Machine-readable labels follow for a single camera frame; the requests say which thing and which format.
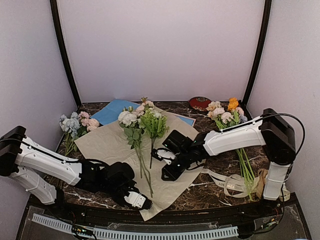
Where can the beige pink wrapping paper sheet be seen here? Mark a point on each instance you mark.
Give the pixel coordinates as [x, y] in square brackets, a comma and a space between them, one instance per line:
[121, 141]

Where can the black frame post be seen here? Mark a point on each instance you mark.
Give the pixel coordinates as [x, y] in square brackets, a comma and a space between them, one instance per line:
[259, 51]
[63, 51]

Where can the green leafy fake flower bunch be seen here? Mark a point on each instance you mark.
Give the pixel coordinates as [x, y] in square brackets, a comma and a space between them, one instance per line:
[154, 124]

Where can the pile of fake flowers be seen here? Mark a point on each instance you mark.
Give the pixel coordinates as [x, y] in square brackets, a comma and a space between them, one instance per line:
[76, 126]
[232, 134]

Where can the right black frame post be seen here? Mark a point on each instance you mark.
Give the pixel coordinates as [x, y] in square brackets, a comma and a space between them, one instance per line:
[259, 51]

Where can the white printed ribbon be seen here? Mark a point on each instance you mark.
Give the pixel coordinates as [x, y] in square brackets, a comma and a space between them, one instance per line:
[234, 185]

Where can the white slotted cable duct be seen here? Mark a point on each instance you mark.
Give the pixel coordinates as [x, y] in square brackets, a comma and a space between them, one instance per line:
[118, 231]

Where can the white rose fake flower stem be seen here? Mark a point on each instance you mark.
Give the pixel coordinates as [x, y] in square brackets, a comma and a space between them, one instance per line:
[129, 121]

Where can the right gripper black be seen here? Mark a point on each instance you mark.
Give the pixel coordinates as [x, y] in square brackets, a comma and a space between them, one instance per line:
[173, 175]

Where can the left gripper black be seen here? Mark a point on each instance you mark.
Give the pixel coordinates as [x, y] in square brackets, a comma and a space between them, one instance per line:
[133, 183]

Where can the pink rose fake flower stem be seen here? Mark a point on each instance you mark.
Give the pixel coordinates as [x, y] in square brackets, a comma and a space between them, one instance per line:
[145, 107]

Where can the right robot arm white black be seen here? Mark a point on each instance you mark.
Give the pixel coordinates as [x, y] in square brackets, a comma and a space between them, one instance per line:
[269, 130]

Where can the left black frame post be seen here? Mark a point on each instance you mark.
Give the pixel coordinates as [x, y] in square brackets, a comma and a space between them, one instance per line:
[63, 51]

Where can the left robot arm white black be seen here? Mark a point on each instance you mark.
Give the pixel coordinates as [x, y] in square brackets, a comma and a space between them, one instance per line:
[22, 159]

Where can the red round embroidered cushion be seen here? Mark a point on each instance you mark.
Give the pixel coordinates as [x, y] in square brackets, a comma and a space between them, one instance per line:
[199, 103]

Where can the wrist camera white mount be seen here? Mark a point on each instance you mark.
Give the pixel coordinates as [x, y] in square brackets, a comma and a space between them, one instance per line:
[138, 200]
[176, 143]

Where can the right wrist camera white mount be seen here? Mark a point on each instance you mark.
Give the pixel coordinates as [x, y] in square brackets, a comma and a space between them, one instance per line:
[176, 143]

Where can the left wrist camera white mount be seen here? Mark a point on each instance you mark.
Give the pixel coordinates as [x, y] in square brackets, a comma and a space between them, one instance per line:
[138, 200]

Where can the blue wrapping paper sheet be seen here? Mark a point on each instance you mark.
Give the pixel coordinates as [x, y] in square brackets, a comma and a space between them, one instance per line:
[111, 111]

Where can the right pile of fake flowers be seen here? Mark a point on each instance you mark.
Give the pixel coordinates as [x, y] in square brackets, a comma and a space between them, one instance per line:
[232, 134]

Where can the left pile of fake flowers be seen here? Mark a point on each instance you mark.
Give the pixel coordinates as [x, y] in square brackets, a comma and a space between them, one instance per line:
[76, 126]

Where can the brown twine ribbon bundle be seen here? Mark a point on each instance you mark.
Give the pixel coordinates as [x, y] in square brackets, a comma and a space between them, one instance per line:
[262, 174]

